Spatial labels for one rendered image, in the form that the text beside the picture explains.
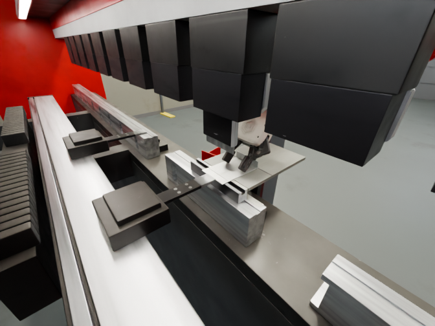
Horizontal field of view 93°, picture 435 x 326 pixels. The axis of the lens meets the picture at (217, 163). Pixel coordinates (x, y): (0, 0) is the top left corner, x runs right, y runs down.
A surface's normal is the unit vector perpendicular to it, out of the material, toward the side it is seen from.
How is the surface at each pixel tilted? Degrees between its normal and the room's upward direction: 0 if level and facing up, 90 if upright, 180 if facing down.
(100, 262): 0
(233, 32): 90
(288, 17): 90
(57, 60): 90
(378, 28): 90
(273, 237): 0
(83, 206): 0
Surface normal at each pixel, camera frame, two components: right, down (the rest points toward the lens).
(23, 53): 0.64, 0.39
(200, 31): -0.76, 0.30
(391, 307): 0.02, -0.87
